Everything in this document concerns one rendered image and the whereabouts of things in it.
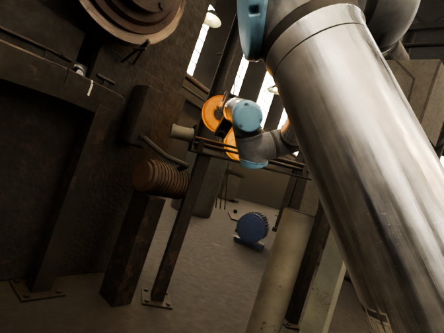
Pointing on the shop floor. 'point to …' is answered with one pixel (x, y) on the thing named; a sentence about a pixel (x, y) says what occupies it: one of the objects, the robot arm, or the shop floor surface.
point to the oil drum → (209, 193)
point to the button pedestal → (324, 289)
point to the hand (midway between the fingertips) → (221, 110)
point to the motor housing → (141, 226)
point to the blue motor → (252, 230)
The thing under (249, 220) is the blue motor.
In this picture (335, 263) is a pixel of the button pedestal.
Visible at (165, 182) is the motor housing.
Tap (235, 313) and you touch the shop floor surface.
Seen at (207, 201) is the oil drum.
